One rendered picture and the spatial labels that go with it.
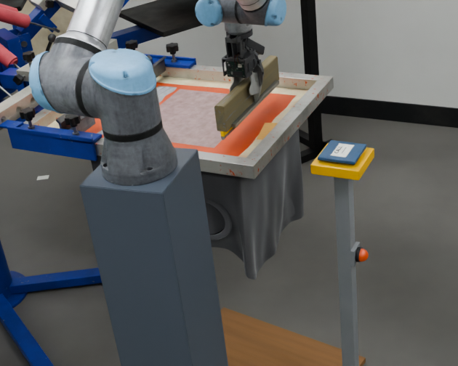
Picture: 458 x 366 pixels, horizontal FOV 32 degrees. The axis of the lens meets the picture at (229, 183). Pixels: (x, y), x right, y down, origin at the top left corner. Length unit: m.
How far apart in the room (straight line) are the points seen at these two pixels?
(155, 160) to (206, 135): 0.72
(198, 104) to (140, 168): 0.94
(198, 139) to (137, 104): 0.76
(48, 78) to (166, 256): 0.41
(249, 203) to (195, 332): 0.59
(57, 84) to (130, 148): 0.19
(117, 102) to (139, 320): 0.49
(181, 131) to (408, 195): 1.69
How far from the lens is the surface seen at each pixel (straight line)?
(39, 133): 2.30
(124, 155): 1.50
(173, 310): 1.64
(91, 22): 1.59
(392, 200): 3.68
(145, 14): 3.37
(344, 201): 2.10
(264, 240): 2.36
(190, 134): 2.24
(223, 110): 2.06
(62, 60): 1.56
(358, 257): 2.19
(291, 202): 2.54
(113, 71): 1.45
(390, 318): 3.00
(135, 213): 1.53
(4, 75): 2.70
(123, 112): 1.47
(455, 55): 4.19
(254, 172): 1.97
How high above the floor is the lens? 1.93
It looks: 30 degrees down
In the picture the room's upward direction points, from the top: 7 degrees counter-clockwise
